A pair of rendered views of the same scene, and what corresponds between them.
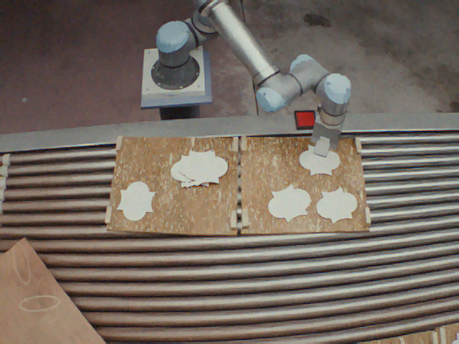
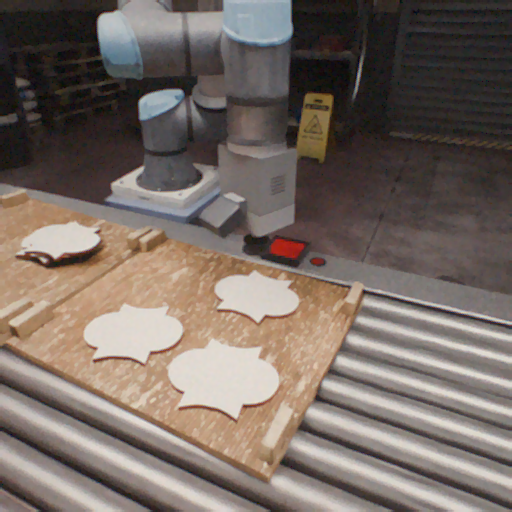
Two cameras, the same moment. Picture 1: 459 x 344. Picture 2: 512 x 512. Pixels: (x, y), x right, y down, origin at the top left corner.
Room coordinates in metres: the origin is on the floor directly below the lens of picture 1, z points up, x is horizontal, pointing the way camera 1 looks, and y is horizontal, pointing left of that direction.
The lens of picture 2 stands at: (0.42, -0.55, 1.33)
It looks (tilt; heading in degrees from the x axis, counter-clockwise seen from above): 32 degrees down; 28
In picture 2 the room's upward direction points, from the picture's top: straight up
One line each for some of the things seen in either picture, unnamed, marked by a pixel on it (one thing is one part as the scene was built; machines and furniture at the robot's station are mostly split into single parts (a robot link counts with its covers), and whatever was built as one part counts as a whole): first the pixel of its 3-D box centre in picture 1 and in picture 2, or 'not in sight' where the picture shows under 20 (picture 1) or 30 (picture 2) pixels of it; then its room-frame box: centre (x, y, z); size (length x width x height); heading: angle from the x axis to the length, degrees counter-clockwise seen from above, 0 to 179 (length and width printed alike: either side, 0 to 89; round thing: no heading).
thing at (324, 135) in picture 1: (325, 132); (242, 183); (0.88, -0.29, 1.13); 0.12 x 0.09 x 0.16; 159
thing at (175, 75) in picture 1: (174, 63); (167, 161); (1.32, 0.21, 0.96); 0.15 x 0.15 x 0.10
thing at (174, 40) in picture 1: (174, 42); (165, 118); (1.32, 0.20, 1.07); 0.13 x 0.12 x 0.14; 128
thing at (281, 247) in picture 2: (306, 119); (285, 251); (1.07, -0.27, 0.92); 0.06 x 0.06 x 0.01; 3
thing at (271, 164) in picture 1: (304, 183); (198, 320); (0.82, -0.24, 0.93); 0.41 x 0.35 x 0.02; 90
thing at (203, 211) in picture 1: (173, 183); (17, 252); (0.82, 0.18, 0.93); 0.41 x 0.35 x 0.02; 89
